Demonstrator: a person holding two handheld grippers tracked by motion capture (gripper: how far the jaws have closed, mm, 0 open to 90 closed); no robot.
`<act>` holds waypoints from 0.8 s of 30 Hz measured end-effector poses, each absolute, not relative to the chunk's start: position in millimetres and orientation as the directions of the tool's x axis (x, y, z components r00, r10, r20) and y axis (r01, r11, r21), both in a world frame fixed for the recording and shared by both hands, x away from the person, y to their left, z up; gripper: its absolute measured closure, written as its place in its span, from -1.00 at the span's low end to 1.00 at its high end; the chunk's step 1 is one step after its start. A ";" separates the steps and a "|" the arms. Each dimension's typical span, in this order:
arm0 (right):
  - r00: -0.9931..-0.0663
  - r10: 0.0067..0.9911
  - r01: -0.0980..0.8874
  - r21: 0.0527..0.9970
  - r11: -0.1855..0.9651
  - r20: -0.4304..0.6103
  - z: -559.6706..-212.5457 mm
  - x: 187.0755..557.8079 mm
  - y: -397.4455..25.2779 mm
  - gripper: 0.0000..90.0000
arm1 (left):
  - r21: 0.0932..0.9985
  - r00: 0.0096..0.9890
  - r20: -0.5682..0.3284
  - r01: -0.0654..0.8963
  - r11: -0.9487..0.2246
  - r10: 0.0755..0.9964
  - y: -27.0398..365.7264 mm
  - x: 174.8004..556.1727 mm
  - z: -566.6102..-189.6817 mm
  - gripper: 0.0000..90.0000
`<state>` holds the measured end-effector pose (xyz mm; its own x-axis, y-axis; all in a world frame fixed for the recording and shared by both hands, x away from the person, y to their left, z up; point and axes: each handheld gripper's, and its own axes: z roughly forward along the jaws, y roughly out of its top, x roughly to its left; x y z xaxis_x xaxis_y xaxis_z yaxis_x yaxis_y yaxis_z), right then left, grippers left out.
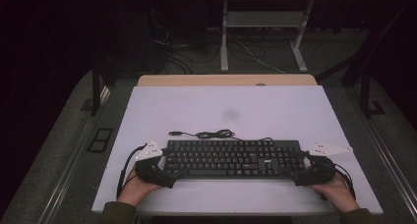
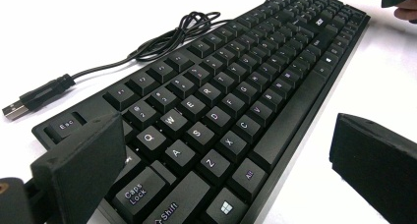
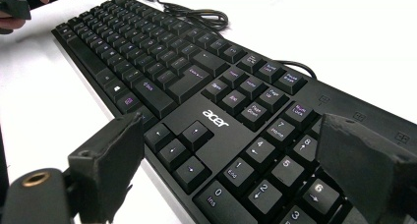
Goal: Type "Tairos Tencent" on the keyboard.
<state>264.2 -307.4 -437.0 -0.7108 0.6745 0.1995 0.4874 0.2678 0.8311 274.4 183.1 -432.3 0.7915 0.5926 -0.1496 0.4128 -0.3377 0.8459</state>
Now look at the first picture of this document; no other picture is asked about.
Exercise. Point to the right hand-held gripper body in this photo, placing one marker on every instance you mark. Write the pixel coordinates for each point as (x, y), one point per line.
(316, 173)

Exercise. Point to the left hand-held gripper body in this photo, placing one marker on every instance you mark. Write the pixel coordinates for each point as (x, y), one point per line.
(154, 175)

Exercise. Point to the black computer keyboard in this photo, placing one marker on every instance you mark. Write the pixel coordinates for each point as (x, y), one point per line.
(229, 158)

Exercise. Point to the person's left hand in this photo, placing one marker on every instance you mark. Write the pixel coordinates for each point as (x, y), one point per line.
(134, 191)

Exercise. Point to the person's right hand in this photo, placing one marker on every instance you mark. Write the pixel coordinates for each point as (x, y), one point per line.
(341, 196)

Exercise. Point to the white work board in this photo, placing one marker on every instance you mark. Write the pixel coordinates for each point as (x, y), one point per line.
(229, 109)

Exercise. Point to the wooden table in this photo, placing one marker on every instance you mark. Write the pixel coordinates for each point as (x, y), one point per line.
(196, 80)

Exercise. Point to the black metal stand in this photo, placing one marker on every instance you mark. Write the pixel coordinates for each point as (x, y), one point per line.
(96, 89)
(365, 93)

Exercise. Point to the black floor socket frame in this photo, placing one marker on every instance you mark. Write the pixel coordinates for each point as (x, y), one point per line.
(100, 140)

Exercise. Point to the metal floor rail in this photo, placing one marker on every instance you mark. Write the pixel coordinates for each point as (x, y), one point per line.
(388, 158)
(70, 165)

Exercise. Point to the white metal desk frame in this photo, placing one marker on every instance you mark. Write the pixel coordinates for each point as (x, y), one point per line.
(262, 19)

